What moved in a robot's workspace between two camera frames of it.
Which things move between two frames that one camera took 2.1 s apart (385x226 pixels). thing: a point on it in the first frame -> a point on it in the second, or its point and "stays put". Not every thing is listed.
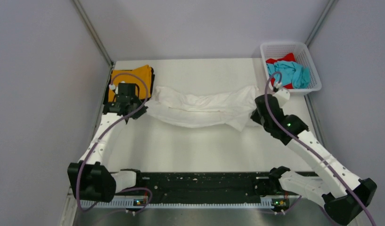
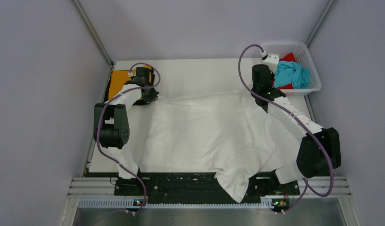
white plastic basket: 276,50 stays put
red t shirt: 290,57 stays put
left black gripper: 140,113 -> 152,97
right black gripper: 255,116 -> 273,76
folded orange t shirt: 141,76 stays put
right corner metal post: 328,9 stays put
